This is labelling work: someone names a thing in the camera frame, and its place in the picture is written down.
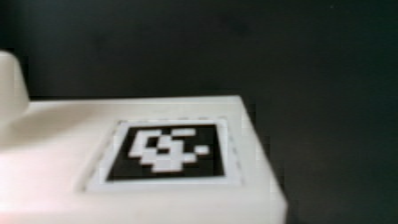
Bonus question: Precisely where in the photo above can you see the white drawer tray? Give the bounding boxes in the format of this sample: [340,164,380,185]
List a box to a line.
[0,96,288,224]

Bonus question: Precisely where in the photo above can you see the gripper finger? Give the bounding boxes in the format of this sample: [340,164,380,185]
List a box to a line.
[0,49,32,129]

